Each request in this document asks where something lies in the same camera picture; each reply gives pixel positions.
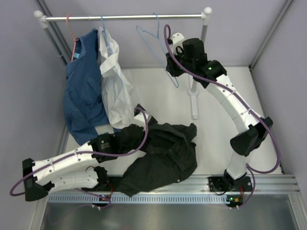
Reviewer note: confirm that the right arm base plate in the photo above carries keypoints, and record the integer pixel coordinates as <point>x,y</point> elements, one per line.
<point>220,185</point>

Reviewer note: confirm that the pink wire hanger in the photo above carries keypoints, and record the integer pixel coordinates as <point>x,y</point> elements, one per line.
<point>73,36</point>

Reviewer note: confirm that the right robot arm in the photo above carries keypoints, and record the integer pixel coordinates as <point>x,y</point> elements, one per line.
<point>252,130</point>

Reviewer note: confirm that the aluminium mounting rail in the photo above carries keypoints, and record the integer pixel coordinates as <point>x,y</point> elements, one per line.
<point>168,185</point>

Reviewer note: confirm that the blue checked shirt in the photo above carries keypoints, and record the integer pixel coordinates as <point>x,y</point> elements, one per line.
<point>82,100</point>

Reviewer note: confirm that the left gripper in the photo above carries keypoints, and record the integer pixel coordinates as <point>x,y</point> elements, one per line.
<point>144,135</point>

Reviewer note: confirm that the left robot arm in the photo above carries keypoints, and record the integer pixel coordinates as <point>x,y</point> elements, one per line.
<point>80,168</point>

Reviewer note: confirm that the light blue hanger with shirt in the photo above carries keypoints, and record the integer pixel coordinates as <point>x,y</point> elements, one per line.
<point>106,36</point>

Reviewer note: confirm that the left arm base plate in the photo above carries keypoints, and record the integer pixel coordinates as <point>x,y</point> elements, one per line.
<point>112,184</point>

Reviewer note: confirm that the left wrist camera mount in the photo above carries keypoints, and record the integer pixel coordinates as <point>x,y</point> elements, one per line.
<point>139,118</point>

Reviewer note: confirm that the slotted cable duct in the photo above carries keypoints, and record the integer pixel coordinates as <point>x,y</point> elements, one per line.
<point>141,199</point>

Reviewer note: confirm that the black pinstriped shirt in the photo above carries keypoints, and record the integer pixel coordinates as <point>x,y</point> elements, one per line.
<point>170,158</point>

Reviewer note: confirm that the white clothes rack frame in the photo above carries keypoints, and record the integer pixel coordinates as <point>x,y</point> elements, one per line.
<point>48,24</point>

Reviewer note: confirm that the blue wire hanger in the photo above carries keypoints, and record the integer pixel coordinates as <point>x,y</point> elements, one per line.
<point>142,32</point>

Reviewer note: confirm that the white shirt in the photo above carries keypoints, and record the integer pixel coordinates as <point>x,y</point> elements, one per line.
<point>119,93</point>

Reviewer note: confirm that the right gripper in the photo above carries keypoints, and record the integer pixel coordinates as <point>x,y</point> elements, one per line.
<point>171,66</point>

